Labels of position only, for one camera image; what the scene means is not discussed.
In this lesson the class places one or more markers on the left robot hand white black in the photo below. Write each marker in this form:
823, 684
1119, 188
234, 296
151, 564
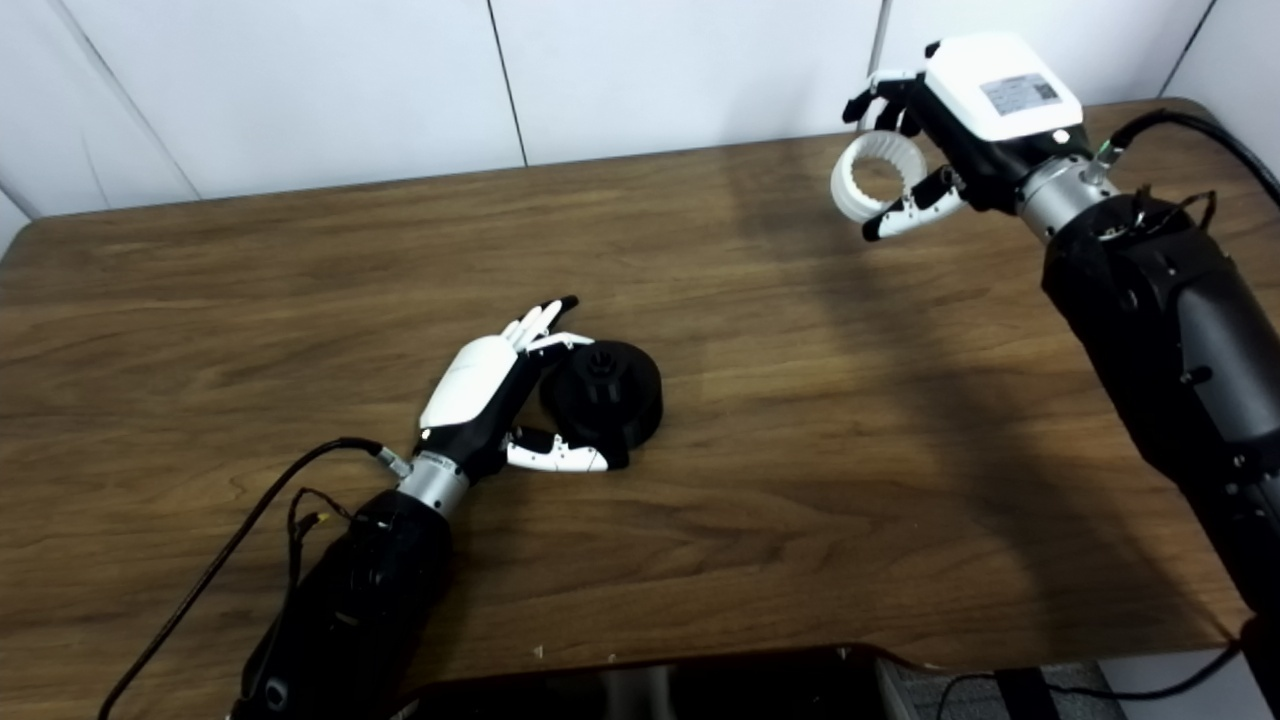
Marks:
470, 385

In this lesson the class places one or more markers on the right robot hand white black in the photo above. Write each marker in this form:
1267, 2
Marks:
1000, 100

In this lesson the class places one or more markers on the round black part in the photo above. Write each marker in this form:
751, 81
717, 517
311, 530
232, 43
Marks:
615, 405

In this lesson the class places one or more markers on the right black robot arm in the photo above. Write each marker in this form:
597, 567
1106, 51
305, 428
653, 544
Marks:
1170, 330

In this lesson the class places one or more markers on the grey slanted bar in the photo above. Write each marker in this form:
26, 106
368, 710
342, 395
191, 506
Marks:
900, 695

